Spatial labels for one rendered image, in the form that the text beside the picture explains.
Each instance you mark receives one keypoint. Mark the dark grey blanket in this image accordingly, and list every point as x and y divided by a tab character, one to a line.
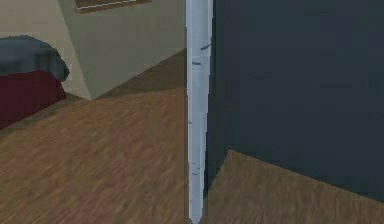
26	55

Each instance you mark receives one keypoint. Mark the brown framed picture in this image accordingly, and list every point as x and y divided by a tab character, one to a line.
106	4

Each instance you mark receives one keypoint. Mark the dark red bed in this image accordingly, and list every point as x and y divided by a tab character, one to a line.
26	93

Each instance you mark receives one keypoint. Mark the white room door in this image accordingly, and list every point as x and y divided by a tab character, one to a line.
197	100

